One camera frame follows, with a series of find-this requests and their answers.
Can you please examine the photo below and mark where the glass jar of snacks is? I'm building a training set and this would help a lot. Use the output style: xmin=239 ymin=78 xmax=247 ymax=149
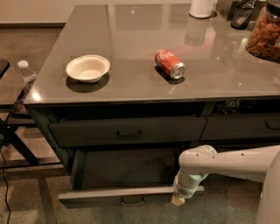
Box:
xmin=246 ymin=0 xmax=280 ymax=60

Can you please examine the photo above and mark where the white cylindrical container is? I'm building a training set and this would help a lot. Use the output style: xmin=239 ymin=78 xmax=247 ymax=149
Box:
xmin=189 ymin=0 xmax=214 ymax=19

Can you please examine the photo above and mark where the dark side table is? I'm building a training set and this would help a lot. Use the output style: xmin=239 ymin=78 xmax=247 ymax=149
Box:
xmin=0 ymin=59 xmax=64 ymax=173

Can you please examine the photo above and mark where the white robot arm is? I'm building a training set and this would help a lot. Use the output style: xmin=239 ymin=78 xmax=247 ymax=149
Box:
xmin=172 ymin=145 xmax=280 ymax=224

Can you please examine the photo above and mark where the clear plastic water bottle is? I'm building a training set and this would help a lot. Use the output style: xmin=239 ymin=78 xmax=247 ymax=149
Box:
xmin=13 ymin=60 xmax=38 ymax=115

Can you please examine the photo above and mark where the white paper bowl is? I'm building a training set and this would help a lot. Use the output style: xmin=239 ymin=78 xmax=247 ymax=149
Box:
xmin=66 ymin=55 xmax=110 ymax=83

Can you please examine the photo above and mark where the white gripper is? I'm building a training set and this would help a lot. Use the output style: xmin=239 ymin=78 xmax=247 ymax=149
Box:
xmin=171 ymin=169 xmax=207 ymax=207

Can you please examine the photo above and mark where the red cola can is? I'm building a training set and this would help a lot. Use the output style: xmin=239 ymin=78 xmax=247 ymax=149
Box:
xmin=155 ymin=50 xmax=186 ymax=80

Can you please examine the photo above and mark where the black cable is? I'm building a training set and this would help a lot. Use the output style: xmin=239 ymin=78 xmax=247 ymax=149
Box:
xmin=0 ymin=139 xmax=12 ymax=224

